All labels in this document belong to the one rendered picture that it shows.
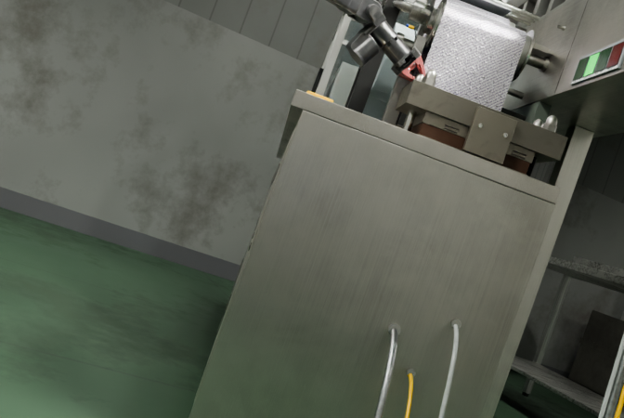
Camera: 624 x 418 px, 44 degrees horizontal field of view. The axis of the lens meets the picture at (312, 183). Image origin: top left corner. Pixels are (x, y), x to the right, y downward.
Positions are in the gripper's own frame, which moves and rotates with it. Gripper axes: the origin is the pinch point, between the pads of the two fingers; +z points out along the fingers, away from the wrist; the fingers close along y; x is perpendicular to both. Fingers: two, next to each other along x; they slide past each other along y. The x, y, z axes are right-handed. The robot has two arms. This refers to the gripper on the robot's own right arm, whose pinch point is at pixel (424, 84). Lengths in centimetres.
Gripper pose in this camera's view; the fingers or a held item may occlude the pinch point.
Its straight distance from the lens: 206.6
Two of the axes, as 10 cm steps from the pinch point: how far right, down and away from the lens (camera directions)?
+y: 0.6, -0.1, -10.0
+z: 6.5, 7.6, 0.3
